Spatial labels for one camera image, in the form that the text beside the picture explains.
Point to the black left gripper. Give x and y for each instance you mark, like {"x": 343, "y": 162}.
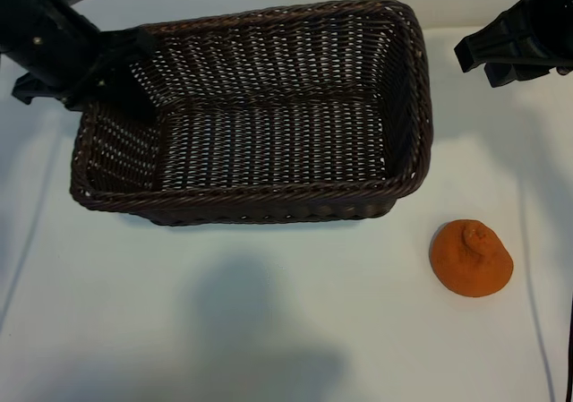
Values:
{"x": 45, "y": 39}

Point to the orange fruit with knob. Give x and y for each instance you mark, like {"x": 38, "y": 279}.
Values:
{"x": 470, "y": 263}

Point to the dark brown wicker basket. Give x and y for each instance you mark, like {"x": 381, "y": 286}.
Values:
{"x": 268, "y": 129}

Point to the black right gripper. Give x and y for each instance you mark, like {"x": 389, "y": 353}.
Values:
{"x": 557, "y": 17}

